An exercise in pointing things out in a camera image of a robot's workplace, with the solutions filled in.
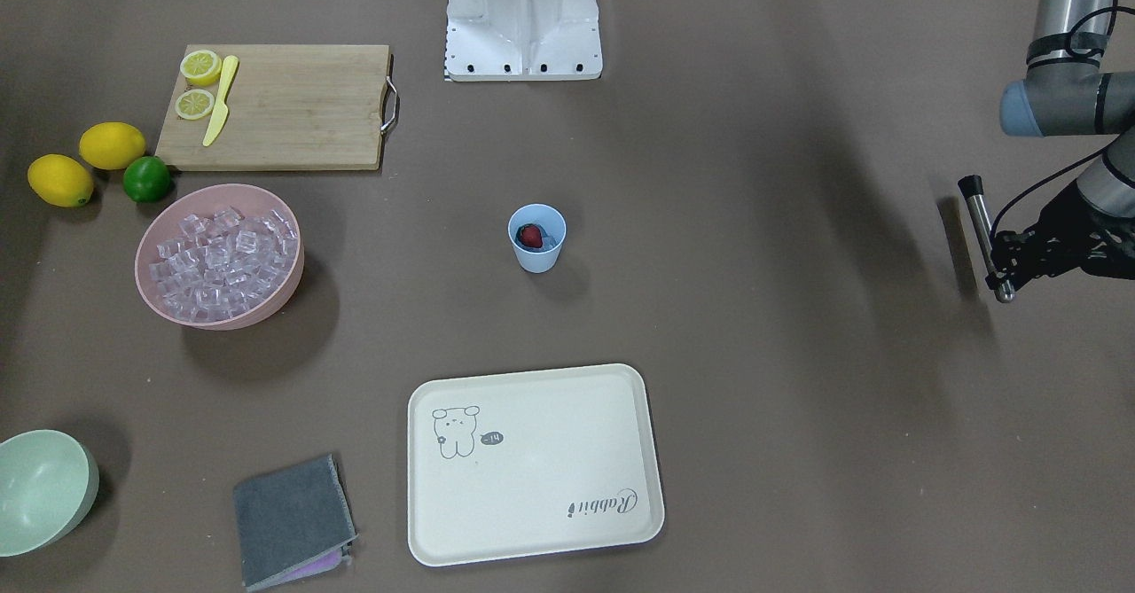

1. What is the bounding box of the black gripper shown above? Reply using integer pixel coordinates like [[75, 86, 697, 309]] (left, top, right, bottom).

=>
[[990, 184, 1134, 290]]

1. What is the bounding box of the steel muddler black tip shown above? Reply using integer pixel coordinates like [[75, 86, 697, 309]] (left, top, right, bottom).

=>
[[958, 176, 1016, 304]]

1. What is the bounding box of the light blue plastic cup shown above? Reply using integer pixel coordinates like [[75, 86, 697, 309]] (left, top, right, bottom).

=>
[[507, 204, 568, 273]]

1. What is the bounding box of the ice cube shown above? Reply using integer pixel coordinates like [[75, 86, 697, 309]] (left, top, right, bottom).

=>
[[539, 232, 560, 253]]

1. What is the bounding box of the red strawberry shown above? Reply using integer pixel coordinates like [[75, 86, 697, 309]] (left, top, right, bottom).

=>
[[515, 224, 544, 251]]

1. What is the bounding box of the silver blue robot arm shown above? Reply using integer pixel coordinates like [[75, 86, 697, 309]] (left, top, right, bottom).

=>
[[986, 0, 1134, 295]]

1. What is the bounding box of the clear ice cubes pile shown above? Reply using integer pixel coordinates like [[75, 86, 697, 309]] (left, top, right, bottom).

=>
[[142, 207, 301, 324]]

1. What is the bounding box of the cream rabbit tray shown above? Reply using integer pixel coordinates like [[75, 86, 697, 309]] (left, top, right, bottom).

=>
[[407, 364, 666, 567]]

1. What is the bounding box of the wooden cutting board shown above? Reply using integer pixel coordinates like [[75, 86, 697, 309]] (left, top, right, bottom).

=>
[[154, 43, 398, 172]]

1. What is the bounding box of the grey folded cloth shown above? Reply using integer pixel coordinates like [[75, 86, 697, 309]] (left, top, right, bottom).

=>
[[232, 453, 358, 592]]

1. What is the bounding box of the pink bowl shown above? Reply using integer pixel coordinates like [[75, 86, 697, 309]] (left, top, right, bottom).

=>
[[135, 183, 304, 331]]

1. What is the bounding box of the yellow plastic knife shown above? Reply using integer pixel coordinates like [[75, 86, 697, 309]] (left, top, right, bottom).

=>
[[201, 55, 239, 147]]

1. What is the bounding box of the lemon slice near knife tip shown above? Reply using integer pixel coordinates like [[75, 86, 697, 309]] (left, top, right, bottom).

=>
[[173, 89, 215, 122]]

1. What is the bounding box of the green lime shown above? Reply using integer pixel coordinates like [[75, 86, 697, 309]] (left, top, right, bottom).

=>
[[121, 156, 173, 204]]

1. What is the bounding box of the yellow lemon nearer board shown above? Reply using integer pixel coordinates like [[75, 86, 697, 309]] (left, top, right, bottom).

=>
[[79, 122, 146, 170]]

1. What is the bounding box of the yellow lemon farther out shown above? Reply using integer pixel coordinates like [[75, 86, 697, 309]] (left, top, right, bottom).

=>
[[26, 153, 96, 208]]

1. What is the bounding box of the light green bowl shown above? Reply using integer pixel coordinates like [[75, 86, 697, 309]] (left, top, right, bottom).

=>
[[1, 431, 100, 558]]

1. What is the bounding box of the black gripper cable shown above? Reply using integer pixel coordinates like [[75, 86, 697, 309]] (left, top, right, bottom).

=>
[[990, 5, 1135, 239]]

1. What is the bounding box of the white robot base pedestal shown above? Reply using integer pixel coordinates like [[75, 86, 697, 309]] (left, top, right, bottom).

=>
[[443, 0, 604, 82]]

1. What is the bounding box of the lemon slice near knife handle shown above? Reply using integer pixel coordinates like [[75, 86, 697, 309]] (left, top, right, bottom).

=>
[[179, 49, 222, 87]]

